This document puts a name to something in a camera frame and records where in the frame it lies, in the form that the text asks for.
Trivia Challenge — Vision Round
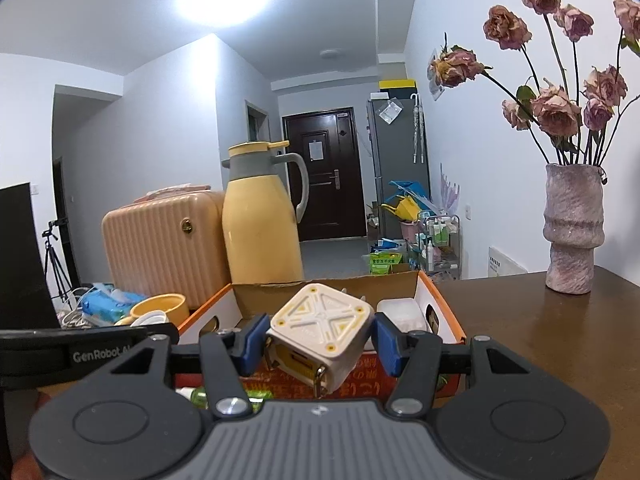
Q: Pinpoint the yellow thermos jug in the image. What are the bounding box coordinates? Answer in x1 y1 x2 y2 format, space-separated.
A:
221 140 310 285

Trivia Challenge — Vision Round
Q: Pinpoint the dark brown entrance door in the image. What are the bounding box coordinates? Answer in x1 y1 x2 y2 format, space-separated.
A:
281 107 368 242

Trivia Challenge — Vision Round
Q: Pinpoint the bunch of dried roses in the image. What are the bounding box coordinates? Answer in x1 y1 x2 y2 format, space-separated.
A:
430 0 640 166

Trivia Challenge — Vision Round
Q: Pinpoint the clear plastic pouch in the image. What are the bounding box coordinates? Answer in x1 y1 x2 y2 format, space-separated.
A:
377 100 405 123

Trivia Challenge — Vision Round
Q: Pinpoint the paper wall note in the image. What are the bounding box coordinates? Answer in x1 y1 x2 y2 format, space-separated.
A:
427 47 446 98

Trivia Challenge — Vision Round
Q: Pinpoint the grey refrigerator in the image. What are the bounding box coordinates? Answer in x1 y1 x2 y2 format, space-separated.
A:
367 92 431 256

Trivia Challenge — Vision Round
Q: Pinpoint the blue tissue pack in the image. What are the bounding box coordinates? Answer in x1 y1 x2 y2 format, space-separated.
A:
80 284 148 325

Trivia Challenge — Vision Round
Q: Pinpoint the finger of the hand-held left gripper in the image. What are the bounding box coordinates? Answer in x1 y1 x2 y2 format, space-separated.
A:
130 322 180 347

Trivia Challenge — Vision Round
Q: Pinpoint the white folded umbrella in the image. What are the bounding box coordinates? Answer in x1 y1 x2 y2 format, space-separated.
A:
411 92 426 164

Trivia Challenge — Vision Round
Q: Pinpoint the yellow mug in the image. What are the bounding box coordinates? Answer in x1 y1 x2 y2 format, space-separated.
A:
114 293 191 328

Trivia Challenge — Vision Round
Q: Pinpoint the purple wall decoration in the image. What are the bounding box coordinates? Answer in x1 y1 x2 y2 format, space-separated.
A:
439 162 461 213

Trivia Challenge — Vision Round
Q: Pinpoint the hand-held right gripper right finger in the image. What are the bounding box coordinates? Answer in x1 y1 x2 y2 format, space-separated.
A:
372 311 531 418

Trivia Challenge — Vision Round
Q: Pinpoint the blue folded plastic rack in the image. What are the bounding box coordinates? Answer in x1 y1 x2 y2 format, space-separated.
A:
389 180 430 208

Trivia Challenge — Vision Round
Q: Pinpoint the white plastic box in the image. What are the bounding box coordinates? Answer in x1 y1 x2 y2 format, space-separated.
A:
376 298 427 333

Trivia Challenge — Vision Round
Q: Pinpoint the green bag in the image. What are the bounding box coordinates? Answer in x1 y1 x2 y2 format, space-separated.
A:
369 251 403 275

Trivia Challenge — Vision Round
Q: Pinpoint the white cable bundle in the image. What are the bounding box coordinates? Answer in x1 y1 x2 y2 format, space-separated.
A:
57 285 95 329

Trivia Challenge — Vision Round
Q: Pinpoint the wire storage trolley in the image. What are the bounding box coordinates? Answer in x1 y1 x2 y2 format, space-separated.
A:
412 212 461 281

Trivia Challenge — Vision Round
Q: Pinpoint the yellow watering can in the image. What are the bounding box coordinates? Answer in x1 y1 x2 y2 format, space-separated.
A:
381 196 421 222

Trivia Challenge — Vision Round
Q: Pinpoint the grey interior door frame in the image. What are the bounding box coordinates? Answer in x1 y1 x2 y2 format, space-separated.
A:
245 100 271 161

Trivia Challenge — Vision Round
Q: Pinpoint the black tripod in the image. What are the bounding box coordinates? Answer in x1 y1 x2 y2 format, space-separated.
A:
42 219 81 306

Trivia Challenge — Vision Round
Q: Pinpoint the red orange cardboard box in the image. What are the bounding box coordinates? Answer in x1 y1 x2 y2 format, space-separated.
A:
177 270 468 401

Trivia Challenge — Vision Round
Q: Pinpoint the pink textured vase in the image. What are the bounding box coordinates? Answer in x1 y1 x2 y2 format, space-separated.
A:
542 162 608 295

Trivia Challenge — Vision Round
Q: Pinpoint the peach ribbed suitcase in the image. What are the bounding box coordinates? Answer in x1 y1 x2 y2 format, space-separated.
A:
101 183 232 296

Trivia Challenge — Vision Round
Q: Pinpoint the black monitor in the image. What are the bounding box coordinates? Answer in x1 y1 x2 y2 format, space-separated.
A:
0 182 61 332

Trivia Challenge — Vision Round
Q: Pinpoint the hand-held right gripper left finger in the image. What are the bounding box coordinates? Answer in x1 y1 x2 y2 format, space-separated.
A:
109 312 271 418

